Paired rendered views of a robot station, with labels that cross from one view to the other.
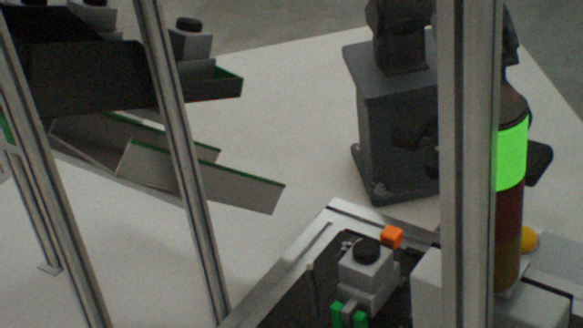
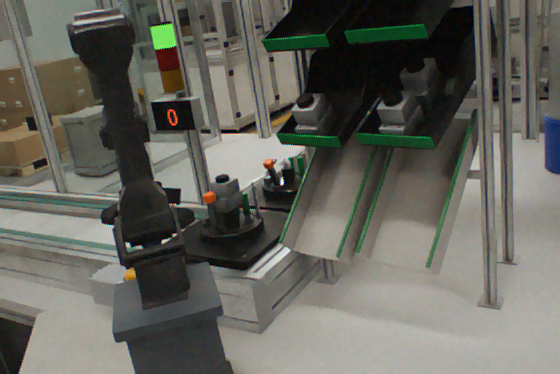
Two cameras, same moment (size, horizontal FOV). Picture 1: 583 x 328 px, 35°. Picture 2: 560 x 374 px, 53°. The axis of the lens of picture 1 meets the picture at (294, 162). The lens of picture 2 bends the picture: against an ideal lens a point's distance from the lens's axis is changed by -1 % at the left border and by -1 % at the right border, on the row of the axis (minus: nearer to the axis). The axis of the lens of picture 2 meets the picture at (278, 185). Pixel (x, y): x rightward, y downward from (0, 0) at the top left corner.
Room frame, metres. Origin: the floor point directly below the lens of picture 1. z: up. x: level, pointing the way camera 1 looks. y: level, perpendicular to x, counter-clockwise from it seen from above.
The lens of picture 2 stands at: (1.83, -0.06, 1.44)
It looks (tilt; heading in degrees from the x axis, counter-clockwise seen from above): 19 degrees down; 174
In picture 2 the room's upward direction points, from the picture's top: 9 degrees counter-clockwise
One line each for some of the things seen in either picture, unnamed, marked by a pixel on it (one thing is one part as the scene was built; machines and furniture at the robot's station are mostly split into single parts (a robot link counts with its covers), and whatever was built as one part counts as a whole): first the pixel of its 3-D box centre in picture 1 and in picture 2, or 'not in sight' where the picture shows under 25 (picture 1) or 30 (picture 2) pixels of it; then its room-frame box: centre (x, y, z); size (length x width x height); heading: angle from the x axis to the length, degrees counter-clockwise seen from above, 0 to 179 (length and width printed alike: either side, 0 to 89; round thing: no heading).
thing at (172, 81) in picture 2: not in sight; (172, 79); (0.49, -0.13, 1.28); 0.05 x 0.05 x 0.05
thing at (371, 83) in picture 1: (404, 117); (179, 352); (1.10, -0.17, 0.96); 0.15 x 0.15 x 0.20; 6
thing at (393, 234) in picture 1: (389, 260); (214, 209); (0.73, -0.09, 1.04); 0.04 x 0.02 x 0.08; 141
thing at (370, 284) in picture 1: (363, 276); (227, 190); (0.69, -0.06, 1.06); 0.08 x 0.04 x 0.07; 141
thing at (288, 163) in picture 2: not in sight; (287, 172); (0.50, 0.10, 1.01); 0.24 x 0.24 x 0.13; 51
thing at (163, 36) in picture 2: not in sight; (163, 36); (0.49, -0.13, 1.38); 0.05 x 0.05 x 0.05
